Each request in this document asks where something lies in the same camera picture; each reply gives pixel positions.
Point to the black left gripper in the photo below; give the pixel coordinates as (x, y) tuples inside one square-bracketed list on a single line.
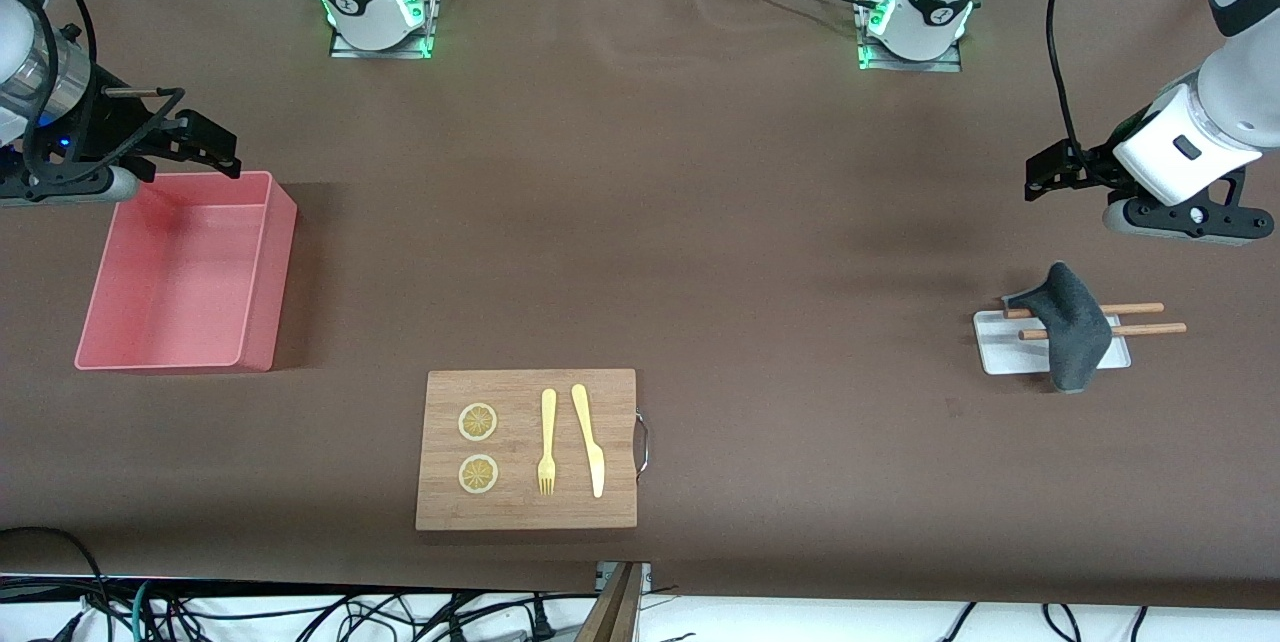
[(1092, 165)]

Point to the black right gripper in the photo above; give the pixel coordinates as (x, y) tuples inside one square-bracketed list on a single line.
[(102, 122)]

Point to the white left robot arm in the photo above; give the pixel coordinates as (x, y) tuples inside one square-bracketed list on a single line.
[(1240, 82)]

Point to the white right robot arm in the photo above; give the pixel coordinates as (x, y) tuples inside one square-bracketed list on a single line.
[(15, 52)]

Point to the white cloth rack base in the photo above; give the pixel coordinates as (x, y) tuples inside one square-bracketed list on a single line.
[(995, 347)]

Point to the pink plastic bin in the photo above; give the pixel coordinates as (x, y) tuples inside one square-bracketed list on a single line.
[(170, 302)]

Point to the toy lemon slice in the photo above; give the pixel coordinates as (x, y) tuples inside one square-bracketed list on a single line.
[(477, 422), (478, 474)]

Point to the yellow plastic fork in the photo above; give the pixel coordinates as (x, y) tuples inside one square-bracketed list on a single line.
[(548, 422)]

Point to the wooden cutting board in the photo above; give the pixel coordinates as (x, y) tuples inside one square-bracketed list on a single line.
[(520, 512)]

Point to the yellow plastic knife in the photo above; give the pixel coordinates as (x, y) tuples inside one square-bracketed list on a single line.
[(590, 442)]

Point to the black power plug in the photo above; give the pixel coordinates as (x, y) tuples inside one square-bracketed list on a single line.
[(541, 627)]

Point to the wooden plank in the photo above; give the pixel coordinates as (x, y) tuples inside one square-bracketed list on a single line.
[(615, 612)]

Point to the small metal bracket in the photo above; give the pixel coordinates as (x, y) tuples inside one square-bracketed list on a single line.
[(603, 577)]

